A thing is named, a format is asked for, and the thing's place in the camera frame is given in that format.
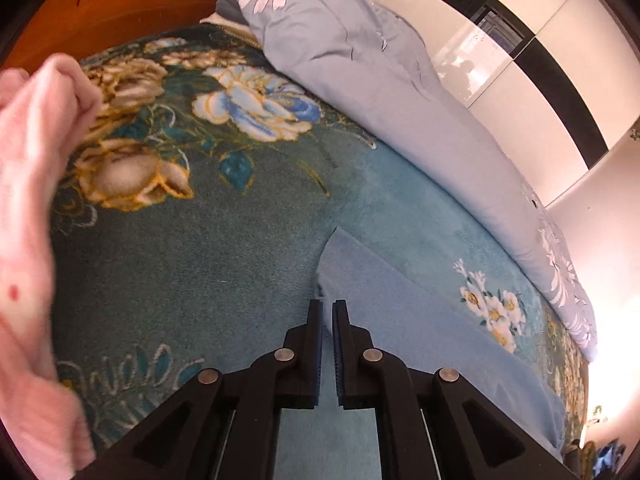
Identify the light blue cloth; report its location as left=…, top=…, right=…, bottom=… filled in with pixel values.
left=315, top=226, right=567, bottom=461

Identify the pink garment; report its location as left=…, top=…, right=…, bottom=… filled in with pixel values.
left=0, top=53, right=104, bottom=480

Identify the white glossy wardrobe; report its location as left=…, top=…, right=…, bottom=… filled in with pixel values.
left=362, top=0, right=640, bottom=208

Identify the wooden headboard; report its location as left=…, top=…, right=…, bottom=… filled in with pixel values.
left=2, top=0, right=236, bottom=73

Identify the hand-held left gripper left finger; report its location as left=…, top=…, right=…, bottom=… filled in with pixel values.
left=75, top=299, right=324, bottom=480

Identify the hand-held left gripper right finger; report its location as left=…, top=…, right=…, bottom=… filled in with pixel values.
left=332, top=299, right=581, bottom=480

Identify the teal floral blanket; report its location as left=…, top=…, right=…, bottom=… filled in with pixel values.
left=49, top=24, right=590, bottom=480

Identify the grey-blue floral duvet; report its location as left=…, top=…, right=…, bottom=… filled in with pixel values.
left=202, top=0, right=599, bottom=362

